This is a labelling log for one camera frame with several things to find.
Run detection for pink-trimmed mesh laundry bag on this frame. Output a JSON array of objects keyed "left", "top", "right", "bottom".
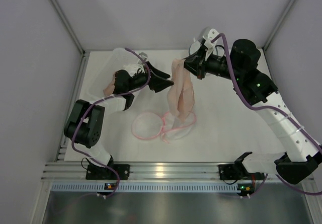
[{"left": 131, "top": 112, "right": 197, "bottom": 143}]

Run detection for blue-trimmed mesh laundry bag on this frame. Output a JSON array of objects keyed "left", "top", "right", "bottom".
[{"left": 188, "top": 38, "right": 218, "bottom": 59}]

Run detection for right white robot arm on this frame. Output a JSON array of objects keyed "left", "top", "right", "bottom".
[{"left": 184, "top": 39, "right": 321, "bottom": 185}]

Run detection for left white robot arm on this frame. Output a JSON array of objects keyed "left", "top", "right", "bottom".
[{"left": 63, "top": 61, "right": 174, "bottom": 180}]

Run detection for white perforated plastic basket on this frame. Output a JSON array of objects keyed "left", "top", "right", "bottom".
[{"left": 86, "top": 48, "right": 138, "bottom": 101}]

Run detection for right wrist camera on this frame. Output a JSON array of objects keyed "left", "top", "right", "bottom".
[{"left": 200, "top": 27, "right": 219, "bottom": 60}]

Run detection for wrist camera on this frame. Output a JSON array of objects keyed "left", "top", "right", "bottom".
[
  {"left": 200, "top": 27, "right": 219, "bottom": 60},
  {"left": 137, "top": 52, "right": 148, "bottom": 65}
]

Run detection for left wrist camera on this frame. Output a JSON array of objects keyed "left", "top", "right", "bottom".
[{"left": 137, "top": 52, "right": 148, "bottom": 65}]

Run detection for right aluminium frame post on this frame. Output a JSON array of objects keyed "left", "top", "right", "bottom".
[{"left": 262, "top": 0, "right": 298, "bottom": 53}]

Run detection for aluminium frame post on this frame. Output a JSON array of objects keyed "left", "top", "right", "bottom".
[
  {"left": 262, "top": 0, "right": 298, "bottom": 53},
  {"left": 49, "top": 0, "right": 86, "bottom": 55}
]

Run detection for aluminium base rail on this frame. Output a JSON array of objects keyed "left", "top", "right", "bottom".
[{"left": 42, "top": 161, "right": 280, "bottom": 181}]

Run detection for grey slotted cable duct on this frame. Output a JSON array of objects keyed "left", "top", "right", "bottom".
[{"left": 51, "top": 182, "right": 253, "bottom": 193}]

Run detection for left aluminium frame post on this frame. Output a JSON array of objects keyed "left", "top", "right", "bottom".
[{"left": 49, "top": 0, "right": 86, "bottom": 55}]

